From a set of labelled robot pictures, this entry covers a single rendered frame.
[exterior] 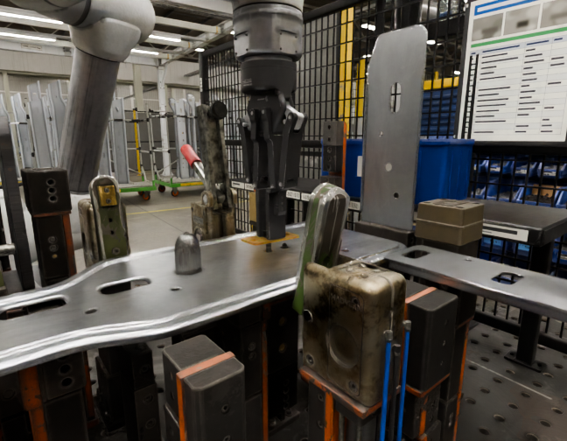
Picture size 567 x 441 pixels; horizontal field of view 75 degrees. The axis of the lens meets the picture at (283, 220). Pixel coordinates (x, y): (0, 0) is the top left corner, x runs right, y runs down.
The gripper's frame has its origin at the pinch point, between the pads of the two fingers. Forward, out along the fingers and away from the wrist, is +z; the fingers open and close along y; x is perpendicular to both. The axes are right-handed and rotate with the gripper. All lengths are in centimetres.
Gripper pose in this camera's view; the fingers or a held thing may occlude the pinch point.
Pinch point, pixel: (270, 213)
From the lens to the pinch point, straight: 53.3
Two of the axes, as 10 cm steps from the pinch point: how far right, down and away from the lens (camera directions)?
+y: 6.3, 1.6, -7.6
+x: 7.7, -1.4, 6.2
